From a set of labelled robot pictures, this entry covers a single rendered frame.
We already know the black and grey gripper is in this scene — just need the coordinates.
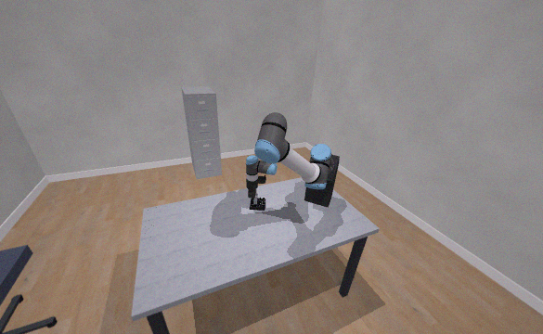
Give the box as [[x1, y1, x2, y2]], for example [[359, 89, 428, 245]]
[[245, 174, 266, 204]]

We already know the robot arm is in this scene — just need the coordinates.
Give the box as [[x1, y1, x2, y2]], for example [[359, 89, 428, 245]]
[[246, 112, 334, 189]]

